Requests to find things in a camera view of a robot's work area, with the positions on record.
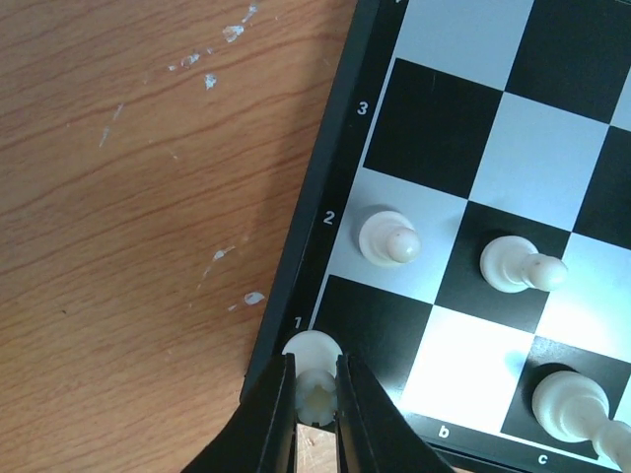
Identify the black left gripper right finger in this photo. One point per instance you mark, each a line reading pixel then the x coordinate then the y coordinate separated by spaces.
pixel 371 434

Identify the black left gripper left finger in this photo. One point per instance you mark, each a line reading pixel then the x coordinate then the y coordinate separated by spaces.
pixel 261 434

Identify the white rook chess piece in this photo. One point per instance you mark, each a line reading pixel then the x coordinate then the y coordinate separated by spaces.
pixel 316 355

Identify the white bishop chess piece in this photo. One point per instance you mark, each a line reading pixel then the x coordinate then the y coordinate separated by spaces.
pixel 572 407

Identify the white pawn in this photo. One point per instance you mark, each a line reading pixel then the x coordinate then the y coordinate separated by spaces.
pixel 512 264
pixel 388 239

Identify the black and silver chessboard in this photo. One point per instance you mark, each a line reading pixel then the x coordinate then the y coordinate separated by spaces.
pixel 474 120

